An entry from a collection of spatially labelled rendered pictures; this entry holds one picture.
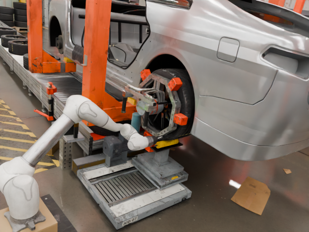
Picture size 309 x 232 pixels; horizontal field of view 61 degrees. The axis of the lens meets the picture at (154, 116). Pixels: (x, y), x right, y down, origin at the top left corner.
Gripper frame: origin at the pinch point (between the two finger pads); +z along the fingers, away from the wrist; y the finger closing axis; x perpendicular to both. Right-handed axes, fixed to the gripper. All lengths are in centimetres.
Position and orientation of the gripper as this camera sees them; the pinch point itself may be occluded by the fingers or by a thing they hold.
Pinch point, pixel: (168, 136)
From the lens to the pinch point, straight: 234.2
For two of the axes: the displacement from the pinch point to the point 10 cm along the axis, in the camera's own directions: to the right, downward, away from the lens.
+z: 7.8, -1.2, 6.1
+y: 5.3, -3.8, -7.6
